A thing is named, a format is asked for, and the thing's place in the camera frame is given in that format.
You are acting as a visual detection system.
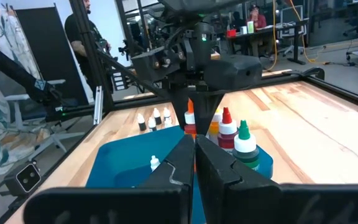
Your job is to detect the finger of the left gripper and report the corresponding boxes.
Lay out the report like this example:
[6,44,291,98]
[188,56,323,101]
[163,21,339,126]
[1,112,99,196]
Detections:
[131,46,186,125]
[196,55,264,135]

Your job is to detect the person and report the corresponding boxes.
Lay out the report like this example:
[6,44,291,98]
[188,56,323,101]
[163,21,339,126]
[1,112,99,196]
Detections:
[63,0,111,94]
[247,3,275,58]

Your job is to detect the desk computer monitor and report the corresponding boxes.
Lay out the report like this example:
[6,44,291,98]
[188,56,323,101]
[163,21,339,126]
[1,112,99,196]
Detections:
[278,5,304,27]

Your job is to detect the black office desk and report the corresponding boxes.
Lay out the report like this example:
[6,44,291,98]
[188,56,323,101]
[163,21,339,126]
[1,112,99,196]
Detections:
[225,18,310,66]

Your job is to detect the short aluminium extrusion piece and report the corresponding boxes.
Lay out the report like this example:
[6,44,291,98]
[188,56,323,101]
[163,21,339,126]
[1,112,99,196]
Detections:
[92,85,104,126]

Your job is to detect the yellow cable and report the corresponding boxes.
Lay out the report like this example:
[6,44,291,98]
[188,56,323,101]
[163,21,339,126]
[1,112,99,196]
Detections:
[261,0,331,72]

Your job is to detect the black partition panel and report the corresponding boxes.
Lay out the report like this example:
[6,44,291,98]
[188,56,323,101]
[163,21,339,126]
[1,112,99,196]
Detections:
[13,5,90,99]

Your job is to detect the black marker pen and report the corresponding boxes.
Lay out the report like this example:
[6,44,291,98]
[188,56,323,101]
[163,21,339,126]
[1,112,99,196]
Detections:
[162,106,173,128]

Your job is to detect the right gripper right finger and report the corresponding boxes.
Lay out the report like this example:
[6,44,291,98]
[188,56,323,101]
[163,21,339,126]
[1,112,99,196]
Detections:
[195,133,358,224]

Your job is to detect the large orange-capped red bottle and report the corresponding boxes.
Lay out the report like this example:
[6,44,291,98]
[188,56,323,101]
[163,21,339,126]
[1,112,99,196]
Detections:
[183,98,198,141]

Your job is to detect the large red food coloring bottle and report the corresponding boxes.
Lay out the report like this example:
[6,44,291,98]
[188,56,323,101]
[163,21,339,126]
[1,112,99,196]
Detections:
[217,106,239,155]

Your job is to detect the large yellow food coloring bottle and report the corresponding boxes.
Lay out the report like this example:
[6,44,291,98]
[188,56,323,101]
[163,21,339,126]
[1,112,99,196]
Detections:
[208,108,224,146]

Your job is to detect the teal plastic bin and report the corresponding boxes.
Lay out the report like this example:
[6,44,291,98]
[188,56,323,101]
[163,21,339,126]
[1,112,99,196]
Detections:
[85,124,275,224]

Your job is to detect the black aluminium table frame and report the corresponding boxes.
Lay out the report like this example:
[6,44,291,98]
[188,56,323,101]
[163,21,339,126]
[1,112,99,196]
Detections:
[0,0,358,224]

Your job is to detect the grey office chair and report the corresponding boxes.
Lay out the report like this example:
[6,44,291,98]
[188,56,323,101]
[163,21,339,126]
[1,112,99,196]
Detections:
[4,79,86,162]

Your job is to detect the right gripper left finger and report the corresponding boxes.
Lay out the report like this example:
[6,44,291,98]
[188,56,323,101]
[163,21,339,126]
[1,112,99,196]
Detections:
[22,133,196,224]

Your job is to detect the large green food coloring bottle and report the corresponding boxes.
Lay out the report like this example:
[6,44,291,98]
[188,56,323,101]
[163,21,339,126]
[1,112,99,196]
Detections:
[231,119,260,171]

